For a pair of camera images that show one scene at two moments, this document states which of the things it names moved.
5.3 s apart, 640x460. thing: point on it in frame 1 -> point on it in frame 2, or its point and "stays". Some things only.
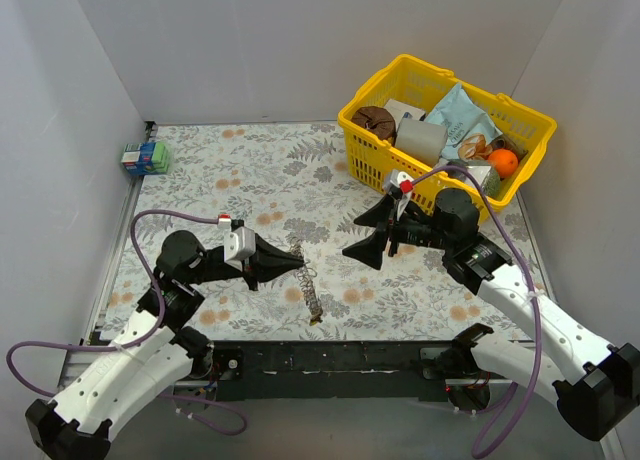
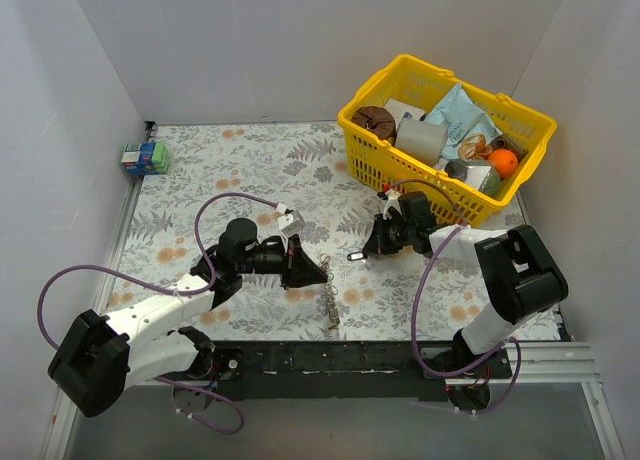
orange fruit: [504, 162] stays
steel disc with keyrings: [305, 274] -> [331, 291]
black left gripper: [250, 268] -> [288, 262]
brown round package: [378, 121] stays
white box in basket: [398, 109] stays
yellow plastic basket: [422, 84] stays
